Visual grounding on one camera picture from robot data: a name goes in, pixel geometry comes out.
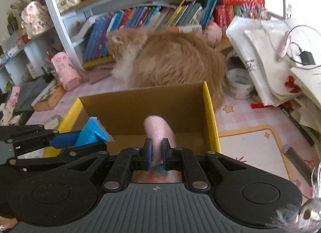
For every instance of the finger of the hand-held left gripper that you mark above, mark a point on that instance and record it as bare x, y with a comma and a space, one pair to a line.
82, 150
62, 139

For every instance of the red ribbon bow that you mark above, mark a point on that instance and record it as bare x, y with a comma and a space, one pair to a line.
292, 84

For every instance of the pink plush toy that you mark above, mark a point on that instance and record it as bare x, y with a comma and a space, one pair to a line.
213, 34

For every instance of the orange fluffy cat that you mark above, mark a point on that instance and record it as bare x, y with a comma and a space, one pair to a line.
170, 60

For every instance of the stack of papers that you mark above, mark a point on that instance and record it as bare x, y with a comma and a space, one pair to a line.
308, 85

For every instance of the grey metal bar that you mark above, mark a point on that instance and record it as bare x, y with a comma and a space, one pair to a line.
298, 162

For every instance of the black pen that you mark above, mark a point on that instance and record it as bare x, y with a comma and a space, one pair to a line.
296, 122

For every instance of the low white shelf unit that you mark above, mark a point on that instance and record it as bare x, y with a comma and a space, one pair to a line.
17, 60

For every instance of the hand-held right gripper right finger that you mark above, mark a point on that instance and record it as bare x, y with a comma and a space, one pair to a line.
165, 154

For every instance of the black charger plug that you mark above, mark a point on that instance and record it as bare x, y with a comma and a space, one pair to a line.
308, 58

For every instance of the row of colourful books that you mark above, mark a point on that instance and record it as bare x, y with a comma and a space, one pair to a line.
150, 16

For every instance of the yellow cardboard box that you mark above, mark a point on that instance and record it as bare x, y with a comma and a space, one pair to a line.
150, 107

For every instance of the blue plastic packet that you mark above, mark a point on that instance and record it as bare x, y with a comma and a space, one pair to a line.
90, 132

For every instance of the wooden tray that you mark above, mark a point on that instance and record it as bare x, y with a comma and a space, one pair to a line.
50, 100

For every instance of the grey cloth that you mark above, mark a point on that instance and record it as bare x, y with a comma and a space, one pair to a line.
30, 95

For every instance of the stack of white bags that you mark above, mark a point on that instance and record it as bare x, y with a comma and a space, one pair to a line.
265, 55

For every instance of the red ribbon strip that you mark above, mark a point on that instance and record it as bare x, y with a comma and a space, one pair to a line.
260, 105

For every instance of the mauve cloth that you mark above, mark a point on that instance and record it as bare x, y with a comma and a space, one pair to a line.
99, 75

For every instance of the white tape roll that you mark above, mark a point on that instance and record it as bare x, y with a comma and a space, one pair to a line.
240, 87

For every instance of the pink printed cup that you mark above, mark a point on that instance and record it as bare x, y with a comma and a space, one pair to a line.
65, 70

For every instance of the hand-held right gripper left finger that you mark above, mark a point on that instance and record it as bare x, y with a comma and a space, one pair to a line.
148, 154

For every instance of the white bookshelf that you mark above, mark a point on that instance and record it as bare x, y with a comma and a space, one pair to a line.
60, 25

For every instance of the floral plush rabbit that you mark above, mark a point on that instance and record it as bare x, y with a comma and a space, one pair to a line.
35, 20

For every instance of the pink bunny glove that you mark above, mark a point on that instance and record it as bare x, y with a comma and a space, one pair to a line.
158, 129

